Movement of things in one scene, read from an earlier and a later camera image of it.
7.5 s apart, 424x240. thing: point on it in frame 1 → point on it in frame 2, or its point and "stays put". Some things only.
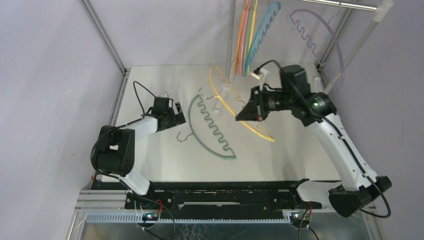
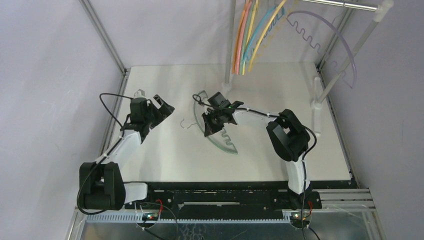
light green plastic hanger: x=246 y=37 stays put
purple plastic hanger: x=306 y=36 → x=335 y=26
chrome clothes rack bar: x=353 y=5 stays put
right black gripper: x=259 y=105 → x=214 y=120
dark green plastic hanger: x=215 y=132 → x=188 y=126
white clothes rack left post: x=225 y=90 stays put
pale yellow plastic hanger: x=252 y=130 → x=268 y=24
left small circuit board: x=150 y=216 stays put
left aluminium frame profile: x=95 y=199 stays put
